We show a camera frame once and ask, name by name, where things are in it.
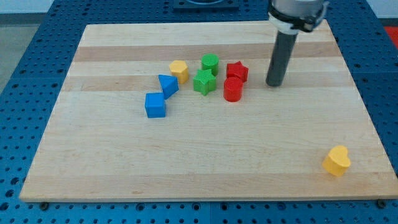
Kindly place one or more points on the yellow heart block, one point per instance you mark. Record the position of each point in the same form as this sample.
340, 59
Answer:
337, 161

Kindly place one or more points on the light wooden board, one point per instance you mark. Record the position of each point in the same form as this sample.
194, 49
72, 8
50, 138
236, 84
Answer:
100, 146

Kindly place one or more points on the green star block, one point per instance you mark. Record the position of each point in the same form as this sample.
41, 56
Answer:
204, 82

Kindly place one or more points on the blue triangle block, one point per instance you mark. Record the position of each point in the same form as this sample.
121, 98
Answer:
169, 85

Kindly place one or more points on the red cylinder block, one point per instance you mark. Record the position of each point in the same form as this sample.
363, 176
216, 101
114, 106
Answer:
233, 89

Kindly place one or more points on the blue cube block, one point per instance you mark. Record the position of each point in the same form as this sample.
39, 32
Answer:
155, 105

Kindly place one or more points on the yellow hexagon block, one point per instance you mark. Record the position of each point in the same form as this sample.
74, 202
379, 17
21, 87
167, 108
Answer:
179, 69

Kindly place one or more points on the green cylinder block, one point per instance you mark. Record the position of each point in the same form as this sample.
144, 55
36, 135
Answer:
210, 62

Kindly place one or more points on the red star block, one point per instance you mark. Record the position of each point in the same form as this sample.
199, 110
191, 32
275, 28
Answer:
237, 70

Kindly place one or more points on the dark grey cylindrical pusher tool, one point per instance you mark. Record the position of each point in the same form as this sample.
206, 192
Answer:
282, 51

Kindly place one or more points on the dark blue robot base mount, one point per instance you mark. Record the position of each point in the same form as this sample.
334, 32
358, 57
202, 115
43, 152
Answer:
181, 5

